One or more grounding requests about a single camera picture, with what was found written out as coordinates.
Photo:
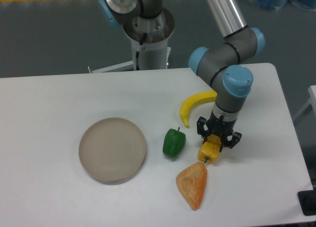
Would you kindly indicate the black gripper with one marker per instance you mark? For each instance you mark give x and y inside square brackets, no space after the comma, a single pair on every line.
[223,129]

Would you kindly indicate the yellow bell pepper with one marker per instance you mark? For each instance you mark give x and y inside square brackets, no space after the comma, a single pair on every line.
[210,149]

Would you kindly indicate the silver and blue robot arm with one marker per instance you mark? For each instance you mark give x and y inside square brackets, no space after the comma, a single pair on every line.
[220,69]

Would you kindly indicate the green bell pepper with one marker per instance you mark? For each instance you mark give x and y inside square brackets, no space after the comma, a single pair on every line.
[174,142]

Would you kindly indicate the yellow banana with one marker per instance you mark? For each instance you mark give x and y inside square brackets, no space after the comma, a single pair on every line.
[195,100]

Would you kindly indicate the orange triangular bread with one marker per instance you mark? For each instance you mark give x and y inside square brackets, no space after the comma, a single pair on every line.
[191,183]

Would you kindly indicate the beige round plate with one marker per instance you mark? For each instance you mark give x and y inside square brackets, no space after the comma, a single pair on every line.
[112,150]

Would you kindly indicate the black device at table edge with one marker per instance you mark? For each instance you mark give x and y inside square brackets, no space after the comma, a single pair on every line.
[307,200]

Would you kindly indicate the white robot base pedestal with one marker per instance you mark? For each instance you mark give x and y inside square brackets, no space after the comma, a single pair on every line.
[149,43]

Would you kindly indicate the white frame at right edge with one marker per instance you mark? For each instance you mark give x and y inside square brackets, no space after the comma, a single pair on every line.
[307,107]

